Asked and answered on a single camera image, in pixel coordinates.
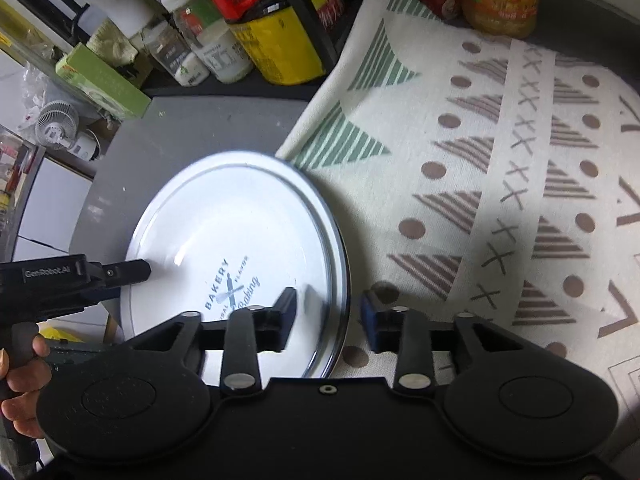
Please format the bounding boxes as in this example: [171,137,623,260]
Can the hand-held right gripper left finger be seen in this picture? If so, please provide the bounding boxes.
[127,286,299,392]

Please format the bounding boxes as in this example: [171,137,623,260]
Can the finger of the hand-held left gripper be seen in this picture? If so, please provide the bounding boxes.
[86,258,153,287]

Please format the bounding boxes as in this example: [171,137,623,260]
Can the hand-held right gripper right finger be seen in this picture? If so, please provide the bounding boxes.
[361,290,551,392]

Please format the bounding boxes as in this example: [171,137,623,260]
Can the white enamel plate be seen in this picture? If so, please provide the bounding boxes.
[120,150,351,380]

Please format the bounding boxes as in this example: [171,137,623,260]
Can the person's left hand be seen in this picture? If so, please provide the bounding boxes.
[0,332,57,441]

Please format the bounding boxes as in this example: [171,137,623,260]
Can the yellow plastic bag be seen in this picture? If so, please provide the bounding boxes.
[39,324,85,345]

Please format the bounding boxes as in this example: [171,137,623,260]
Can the white cabinet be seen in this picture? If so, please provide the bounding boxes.
[10,152,97,261]

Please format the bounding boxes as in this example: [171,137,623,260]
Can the small white fan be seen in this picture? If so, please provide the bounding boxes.
[37,101,103,161]

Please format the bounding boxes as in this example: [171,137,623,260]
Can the patterned tablecloth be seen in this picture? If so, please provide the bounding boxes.
[275,0,640,461]

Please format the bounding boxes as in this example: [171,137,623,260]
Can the green cardboard box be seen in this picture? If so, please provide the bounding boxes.
[55,42,152,121]

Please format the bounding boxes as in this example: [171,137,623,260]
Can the clear spice jar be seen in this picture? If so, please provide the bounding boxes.
[142,17,211,87]

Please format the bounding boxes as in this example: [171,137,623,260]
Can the pale green cloth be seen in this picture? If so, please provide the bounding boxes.
[87,17,139,67]

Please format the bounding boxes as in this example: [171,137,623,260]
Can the white plastic bottle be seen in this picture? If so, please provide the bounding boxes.
[192,22,254,85]

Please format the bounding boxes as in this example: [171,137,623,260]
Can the green label jar white lid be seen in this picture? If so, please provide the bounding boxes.
[161,0,228,37]

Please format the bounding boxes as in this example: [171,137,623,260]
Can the white cup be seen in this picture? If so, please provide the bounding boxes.
[82,0,153,38]

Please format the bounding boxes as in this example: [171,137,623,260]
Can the dark bottle with red label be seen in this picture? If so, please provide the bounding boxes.
[300,0,353,68]

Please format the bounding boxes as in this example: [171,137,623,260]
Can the yellow jug with red handle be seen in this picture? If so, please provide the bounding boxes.
[185,0,328,86]

